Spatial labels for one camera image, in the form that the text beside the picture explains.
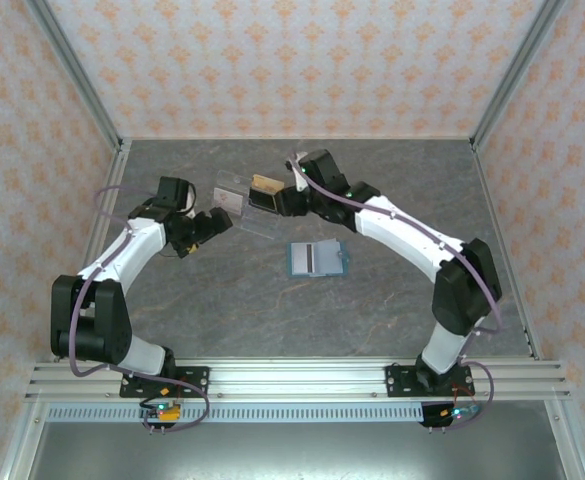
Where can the aluminium frame post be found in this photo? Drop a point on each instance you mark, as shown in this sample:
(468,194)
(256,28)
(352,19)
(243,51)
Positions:
(517,70)
(76,70)

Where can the controller board with LEDs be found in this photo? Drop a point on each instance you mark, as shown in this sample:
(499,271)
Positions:
(452,414)
(164,412)

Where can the aluminium side rail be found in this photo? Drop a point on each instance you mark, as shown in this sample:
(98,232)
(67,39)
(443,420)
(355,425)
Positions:
(489,195)
(99,240)

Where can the white cherry blossom card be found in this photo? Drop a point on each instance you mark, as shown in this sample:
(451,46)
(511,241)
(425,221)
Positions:
(228,199)

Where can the gold VIP card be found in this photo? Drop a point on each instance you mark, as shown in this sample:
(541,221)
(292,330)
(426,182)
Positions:
(266,182)

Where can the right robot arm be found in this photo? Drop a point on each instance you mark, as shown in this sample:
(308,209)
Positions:
(402,230)

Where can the aluminium mounting rail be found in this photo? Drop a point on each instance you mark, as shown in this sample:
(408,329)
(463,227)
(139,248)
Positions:
(297,380)

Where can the silver card with dark stripe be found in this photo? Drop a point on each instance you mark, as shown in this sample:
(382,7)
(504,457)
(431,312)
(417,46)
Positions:
(302,257)

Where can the teal card holder wallet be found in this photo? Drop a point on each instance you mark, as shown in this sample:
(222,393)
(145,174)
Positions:
(329,257)

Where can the aluminium frame leg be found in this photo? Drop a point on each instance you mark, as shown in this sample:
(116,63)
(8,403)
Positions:
(19,445)
(569,445)

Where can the grey metal panel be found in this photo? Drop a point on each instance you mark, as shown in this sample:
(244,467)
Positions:
(292,450)

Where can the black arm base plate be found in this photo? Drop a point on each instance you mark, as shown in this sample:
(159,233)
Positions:
(397,382)
(197,382)

